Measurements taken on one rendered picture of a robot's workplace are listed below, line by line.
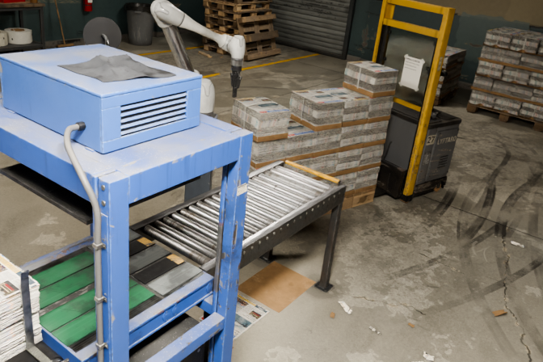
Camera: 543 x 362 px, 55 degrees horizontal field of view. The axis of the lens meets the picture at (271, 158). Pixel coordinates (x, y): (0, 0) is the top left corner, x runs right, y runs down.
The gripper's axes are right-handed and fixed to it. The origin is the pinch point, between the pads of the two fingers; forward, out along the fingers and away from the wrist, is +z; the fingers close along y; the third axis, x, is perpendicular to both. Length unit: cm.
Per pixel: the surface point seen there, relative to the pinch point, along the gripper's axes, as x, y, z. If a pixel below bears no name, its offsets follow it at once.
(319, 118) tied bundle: -71, -18, 22
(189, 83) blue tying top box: 118, -148, -56
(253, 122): -9.4, -13.9, 19.6
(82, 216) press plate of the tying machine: 160, -155, -15
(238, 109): -10.0, 7.5, 16.4
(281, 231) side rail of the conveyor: 42, -121, 41
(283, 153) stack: -38, -18, 47
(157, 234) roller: 106, -100, 37
